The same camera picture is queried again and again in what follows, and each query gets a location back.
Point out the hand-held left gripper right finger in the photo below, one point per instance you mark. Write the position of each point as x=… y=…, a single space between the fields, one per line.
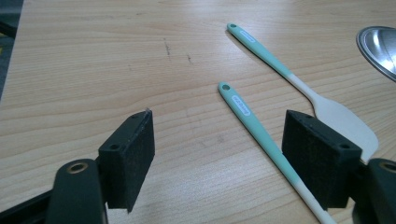
x=317 y=161

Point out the teal and white silicone spatula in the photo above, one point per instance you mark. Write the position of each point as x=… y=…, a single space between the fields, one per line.
x=264 y=53
x=249 y=115

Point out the stainless steel utensil rack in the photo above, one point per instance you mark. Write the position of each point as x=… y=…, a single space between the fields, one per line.
x=380 y=46

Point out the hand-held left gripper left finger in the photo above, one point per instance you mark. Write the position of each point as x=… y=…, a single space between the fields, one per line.
x=130 y=161

